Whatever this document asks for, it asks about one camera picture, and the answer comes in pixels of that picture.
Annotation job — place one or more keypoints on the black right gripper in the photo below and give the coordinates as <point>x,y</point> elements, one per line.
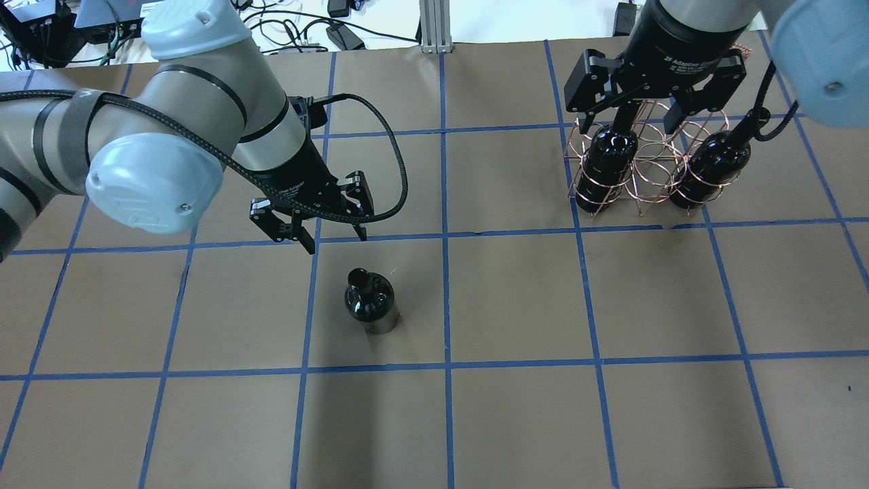
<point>672,51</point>

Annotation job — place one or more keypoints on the black electronics box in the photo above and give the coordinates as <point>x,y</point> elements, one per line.
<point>42,31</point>

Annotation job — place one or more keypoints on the aluminium frame post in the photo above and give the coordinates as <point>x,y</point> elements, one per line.
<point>434,22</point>

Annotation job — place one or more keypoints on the dark wine bottle in basket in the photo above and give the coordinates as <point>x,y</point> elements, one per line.
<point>605,168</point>

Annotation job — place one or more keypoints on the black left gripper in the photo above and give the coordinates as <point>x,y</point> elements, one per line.
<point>303,178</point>

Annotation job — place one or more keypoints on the copper wire wine basket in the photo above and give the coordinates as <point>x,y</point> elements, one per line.
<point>658,161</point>

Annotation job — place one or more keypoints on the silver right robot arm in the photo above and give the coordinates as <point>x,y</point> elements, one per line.
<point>685,50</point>

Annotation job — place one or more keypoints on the black power adapter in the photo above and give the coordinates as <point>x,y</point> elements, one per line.
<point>344,38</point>

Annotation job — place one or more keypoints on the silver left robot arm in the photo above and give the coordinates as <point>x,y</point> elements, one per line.
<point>156,161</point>

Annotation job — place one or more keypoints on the dark glass wine bottle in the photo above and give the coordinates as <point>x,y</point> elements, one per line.
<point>369,298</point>

